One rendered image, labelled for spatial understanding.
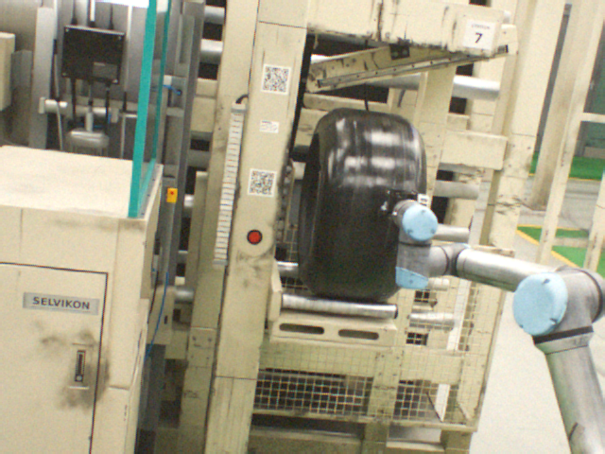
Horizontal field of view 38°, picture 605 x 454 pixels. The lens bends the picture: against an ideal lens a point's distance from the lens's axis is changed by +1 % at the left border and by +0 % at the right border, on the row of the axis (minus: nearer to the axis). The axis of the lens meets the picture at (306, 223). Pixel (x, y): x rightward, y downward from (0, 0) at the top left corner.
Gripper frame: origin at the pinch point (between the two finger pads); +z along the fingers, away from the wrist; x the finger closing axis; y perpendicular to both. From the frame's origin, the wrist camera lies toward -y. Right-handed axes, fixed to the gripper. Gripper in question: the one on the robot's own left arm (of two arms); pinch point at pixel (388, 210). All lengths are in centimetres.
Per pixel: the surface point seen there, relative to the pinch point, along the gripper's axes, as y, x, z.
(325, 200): 0.1, 16.5, 4.4
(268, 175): 3.1, 31.1, 19.5
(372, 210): -0.6, 4.1, 1.0
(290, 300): -30.9, 20.5, 15.6
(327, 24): 48, 18, 41
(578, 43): 106, -293, 595
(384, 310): -30.9, -6.8, 15.5
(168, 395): -98, 51, 110
